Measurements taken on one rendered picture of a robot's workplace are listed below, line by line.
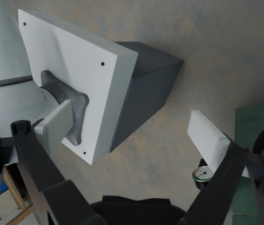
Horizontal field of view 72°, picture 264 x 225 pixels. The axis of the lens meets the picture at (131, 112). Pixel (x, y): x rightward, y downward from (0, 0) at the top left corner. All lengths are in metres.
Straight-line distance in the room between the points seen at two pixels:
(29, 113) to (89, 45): 0.20
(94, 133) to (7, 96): 0.23
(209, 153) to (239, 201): 0.34
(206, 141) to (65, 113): 0.13
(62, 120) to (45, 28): 0.42
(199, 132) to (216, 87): 0.90
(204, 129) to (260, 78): 0.90
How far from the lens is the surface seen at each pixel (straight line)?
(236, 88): 1.07
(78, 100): 0.50
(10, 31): 0.45
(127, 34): 1.21
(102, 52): 0.43
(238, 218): 0.46
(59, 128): 0.17
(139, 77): 0.56
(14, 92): 0.43
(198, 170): 0.50
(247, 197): 0.50
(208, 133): 0.17
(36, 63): 0.64
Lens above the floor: 1.05
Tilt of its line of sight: 55 degrees down
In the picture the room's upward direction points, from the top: 124 degrees counter-clockwise
